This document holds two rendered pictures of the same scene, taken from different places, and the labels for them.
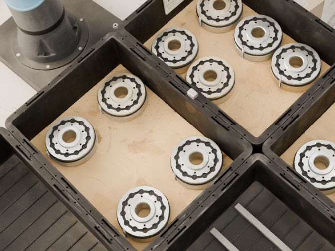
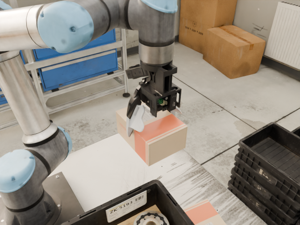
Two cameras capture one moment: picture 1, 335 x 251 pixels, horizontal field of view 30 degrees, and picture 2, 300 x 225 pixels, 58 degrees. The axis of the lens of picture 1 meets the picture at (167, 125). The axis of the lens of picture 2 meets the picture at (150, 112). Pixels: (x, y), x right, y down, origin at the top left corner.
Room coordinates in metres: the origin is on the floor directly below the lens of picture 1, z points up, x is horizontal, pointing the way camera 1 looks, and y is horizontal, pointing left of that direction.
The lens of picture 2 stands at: (0.43, -0.18, 1.55)
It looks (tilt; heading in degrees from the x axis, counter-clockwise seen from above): 37 degrees down; 3
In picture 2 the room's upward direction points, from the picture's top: straight up
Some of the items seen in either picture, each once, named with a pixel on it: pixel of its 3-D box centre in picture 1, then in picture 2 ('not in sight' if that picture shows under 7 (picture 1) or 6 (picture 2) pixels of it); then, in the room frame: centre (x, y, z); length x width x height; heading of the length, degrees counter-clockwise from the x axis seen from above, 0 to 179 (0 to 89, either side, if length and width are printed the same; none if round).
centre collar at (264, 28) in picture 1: (257, 33); not in sight; (0.75, -0.23, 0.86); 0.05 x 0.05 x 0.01
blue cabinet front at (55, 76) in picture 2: not in sight; (79, 51); (2.55, 0.53, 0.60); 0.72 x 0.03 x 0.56; 127
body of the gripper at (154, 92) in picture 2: not in sight; (157, 84); (0.97, -0.17, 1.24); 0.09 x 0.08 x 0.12; 37
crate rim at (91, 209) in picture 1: (125, 138); not in sight; (0.54, 0.08, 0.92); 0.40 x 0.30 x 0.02; 34
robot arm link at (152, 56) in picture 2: not in sight; (157, 50); (0.97, -0.17, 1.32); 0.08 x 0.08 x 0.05
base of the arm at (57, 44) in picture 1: (44, 25); (27, 203); (0.93, 0.24, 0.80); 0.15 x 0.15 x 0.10
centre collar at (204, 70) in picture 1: (210, 75); not in sight; (0.67, -0.11, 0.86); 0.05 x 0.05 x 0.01
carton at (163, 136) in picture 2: not in sight; (150, 129); (0.99, -0.16, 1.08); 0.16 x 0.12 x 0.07; 37
